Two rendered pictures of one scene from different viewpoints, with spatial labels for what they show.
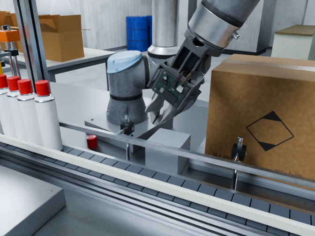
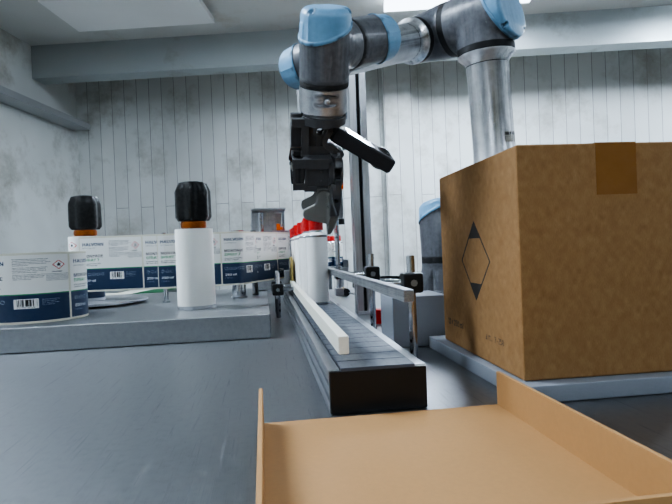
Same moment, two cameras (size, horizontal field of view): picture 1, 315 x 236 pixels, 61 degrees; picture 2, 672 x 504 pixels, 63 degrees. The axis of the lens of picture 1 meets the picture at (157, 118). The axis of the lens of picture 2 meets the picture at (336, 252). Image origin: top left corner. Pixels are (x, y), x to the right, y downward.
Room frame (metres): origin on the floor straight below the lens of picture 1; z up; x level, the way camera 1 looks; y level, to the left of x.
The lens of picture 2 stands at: (0.00, -0.81, 1.01)
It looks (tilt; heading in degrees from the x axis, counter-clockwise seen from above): 1 degrees down; 57
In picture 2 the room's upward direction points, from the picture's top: 2 degrees counter-clockwise
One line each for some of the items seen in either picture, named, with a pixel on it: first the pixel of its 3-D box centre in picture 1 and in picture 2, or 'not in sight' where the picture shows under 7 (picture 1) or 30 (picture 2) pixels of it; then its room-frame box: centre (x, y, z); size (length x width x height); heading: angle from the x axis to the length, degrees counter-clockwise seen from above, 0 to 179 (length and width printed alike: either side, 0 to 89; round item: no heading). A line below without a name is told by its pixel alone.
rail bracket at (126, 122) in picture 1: (124, 144); (362, 295); (0.65, 0.09, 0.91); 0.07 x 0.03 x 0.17; 154
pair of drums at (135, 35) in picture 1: (146, 32); not in sight; (7.62, 0.28, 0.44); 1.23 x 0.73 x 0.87; 141
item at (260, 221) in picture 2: not in sight; (271, 249); (0.82, 0.84, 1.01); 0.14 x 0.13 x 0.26; 64
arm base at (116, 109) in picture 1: (126, 103); (448, 276); (0.91, 0.11, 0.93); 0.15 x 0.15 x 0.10
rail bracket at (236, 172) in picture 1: (235, 172); (398, 312); (0.52, -0.18, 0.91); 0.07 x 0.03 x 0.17; 154
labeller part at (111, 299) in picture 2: not in sight; (88, 302); (0.26, 0.83, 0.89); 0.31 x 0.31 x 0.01
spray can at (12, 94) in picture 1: (20, 112); not in sight; (0.71, 0.39, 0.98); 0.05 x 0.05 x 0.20
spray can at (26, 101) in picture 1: (31, 116); (310, 259); (0.68, 0.35, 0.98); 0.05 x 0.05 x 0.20
